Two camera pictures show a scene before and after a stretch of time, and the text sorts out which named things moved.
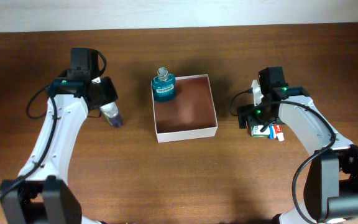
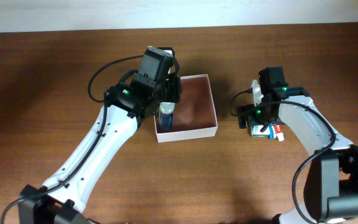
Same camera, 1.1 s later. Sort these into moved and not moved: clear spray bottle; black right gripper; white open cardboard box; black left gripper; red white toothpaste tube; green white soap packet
Moved: clear spray bottle; black left gripper
Not moved: red white toothpaste tube; green white soap packet; black right gripper; white open cardboard box
